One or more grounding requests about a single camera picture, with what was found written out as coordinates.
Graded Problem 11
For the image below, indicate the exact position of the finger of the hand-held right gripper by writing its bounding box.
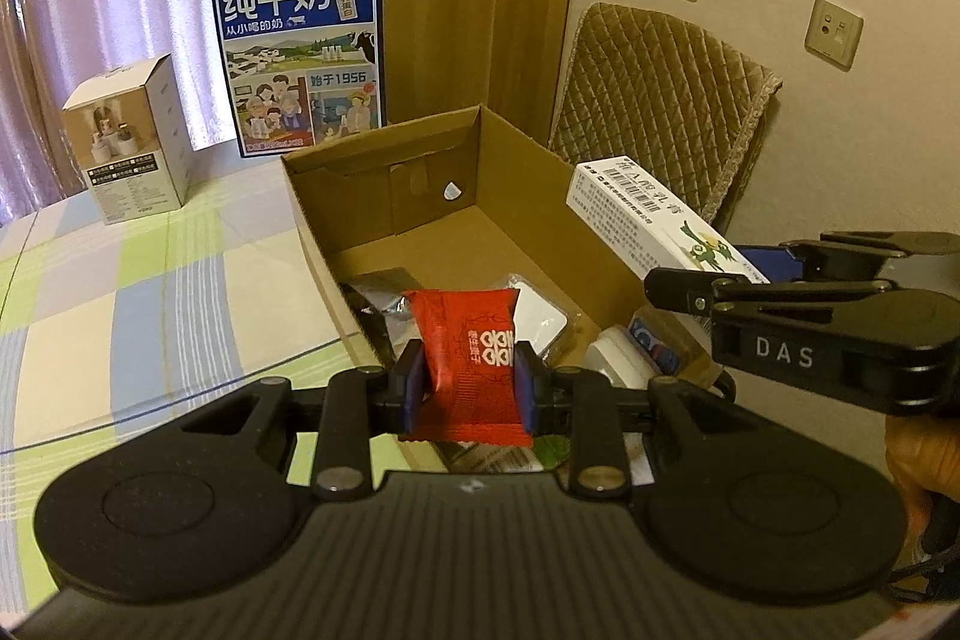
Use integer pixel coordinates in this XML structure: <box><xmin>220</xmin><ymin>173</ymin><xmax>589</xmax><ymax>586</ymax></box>
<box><xmin>643</xmin><ymin>267</ymin><xmax>895</xmax><ymax>320</ymax></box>
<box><xmin>731</xmin><ymin>231</ymin><xmax>960</xmax><ymax>286</ymax></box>

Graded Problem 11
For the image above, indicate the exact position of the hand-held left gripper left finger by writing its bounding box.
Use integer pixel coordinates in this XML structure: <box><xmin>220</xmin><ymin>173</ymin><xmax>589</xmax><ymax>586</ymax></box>
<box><xmin>174</xmin><ymin>340</ymin><xmax>425</xmax><ymax>500</ymax></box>

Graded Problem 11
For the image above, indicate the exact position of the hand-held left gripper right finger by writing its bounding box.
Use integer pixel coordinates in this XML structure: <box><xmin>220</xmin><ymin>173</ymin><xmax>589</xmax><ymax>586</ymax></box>
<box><xmin>514</xmin><ymin>341</ymin><xmax>760</xmax><ymax>500</ymax></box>

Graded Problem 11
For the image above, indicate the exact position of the red candy packet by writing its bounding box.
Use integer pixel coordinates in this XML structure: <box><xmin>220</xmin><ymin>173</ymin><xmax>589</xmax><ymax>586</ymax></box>
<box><xmin>401</xmin><ymin>287</ymin><xmax>537</xmax><ymax>447</ymax></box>

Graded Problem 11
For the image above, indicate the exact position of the clear plastic box blue label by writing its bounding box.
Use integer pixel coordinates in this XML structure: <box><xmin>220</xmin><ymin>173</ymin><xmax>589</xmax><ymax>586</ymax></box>
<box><xmin>626</xmin><ymin>306</ymin><xmax>710</xmax><ymax>378</ymax></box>

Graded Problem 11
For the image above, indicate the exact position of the white power adapter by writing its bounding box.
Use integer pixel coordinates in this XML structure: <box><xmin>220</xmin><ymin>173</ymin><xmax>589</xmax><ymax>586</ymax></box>
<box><xmin>504</xmin><ymin>272</ymin><xmax>582</xmax><ymax>360</ymax></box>

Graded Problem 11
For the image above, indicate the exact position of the white medicine box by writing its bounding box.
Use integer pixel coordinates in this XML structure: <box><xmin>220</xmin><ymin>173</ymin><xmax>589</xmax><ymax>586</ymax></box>
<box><xmin>442</xmin><ymin>434</ymin><xmax>653</xmax><ymax>487</ymax></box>

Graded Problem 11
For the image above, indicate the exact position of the white box green plant print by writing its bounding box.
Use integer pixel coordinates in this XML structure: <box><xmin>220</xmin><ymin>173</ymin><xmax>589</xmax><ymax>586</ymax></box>
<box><xmin>566</xmin><ymin>156</ymin><xmax>755</xmax><ymax>285</ymax></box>

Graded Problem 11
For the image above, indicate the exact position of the white power strip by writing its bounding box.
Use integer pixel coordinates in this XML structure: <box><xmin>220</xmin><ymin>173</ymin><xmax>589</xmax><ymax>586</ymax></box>
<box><xmin>583</xmin><ymin>323</ymin><xmax>655</xmax><ymax>388</ymax></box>

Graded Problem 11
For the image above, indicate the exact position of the silver foil pouch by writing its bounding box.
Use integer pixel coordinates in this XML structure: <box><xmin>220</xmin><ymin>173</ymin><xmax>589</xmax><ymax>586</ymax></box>
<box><xmin>337</xmin><ymin>269</ymin><xmax>421</xmax><ymax>356</ymax></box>

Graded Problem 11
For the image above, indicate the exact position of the cardboard box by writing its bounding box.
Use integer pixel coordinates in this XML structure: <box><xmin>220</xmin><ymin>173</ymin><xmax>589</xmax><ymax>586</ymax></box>
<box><xmin>280</xmin><ymin>104</ymin><xmax>740</xmax><ymax>487</ymax></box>

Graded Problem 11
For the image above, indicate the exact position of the person's right hand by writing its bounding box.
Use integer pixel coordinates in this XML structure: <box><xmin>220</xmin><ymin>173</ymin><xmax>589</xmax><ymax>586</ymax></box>
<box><xmin>885</xmin><ymin>415</ymin><xmax>960</xmax><ymax>525</ymax></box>

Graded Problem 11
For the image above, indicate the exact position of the quilted tan chair cover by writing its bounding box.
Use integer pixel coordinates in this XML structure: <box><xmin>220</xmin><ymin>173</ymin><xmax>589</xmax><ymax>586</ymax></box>
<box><xmin>547</xmin><ymin>1</ymin><xmax>785</xmax><ymax>229</ymax></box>

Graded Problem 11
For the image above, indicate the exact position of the white product box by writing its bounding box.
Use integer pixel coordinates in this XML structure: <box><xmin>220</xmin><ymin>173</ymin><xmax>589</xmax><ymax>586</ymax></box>
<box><xmin>61</xmin><ymin>53</ymin><xmax>192</xmax><ymax>226</ymax></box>

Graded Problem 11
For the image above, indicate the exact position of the blue milk carton case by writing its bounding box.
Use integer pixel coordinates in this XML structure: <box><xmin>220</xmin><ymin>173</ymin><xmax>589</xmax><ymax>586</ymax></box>
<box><xmin>208</xmin><ymin>0</ymin><xmax>387</xmax><ymax>159</ymax></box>

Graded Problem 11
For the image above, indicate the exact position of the beige wall data socket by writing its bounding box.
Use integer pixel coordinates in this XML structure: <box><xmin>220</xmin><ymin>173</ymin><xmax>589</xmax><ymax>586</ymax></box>
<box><xmin>805</xmin><ymin>0</ymin><xmax>863</xmax><ymax>71</ymax></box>

